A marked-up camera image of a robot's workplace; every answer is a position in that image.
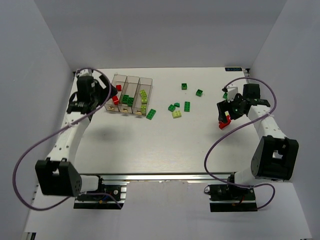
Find red lego bricks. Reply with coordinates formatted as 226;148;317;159
218;118;231;130

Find red rounded lego brick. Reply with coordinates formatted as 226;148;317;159
112;95;120;105

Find lime 2x3 lego brick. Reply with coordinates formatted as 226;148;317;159
139;89;148;98

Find lime 2x2 lego brick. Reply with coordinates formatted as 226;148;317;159
141;97;148;104
140;104;147;115

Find small red lego brick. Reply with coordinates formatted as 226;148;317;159
115;84;122;92

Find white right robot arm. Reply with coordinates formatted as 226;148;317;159
217;83;299;186

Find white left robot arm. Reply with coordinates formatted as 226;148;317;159
35;75;118;197

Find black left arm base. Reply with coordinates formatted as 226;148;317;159
73;183;127;210

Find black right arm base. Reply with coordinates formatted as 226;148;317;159
203;184;258;213

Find blue table label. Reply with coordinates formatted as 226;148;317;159
224;67;243;72

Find smoky clear left container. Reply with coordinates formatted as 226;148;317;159
104;74;127;112

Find smoky clear middle container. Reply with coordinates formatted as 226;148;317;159
119;75;140;114

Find lime rounded lego brick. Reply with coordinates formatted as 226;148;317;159
172;110;182;119

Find green 2x2 lego brick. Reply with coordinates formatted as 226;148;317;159
168;104;176;112

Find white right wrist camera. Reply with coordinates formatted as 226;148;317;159
222;83;238;103

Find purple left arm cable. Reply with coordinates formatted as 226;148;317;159
12;67;123;211

